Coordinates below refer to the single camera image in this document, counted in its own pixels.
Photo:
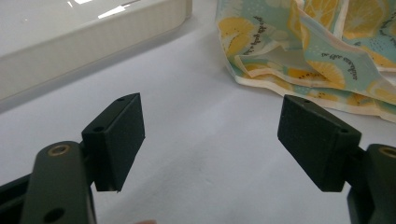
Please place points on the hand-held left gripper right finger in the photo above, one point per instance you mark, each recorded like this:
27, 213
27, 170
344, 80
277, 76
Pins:
317, 146

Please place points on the white plastic tray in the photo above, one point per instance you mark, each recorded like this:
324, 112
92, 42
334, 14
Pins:
77, 46

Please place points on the lemon print cloth bag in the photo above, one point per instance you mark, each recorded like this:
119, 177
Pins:
311, 46

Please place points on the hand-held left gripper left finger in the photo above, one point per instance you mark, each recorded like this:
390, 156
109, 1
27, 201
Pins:
115, 143

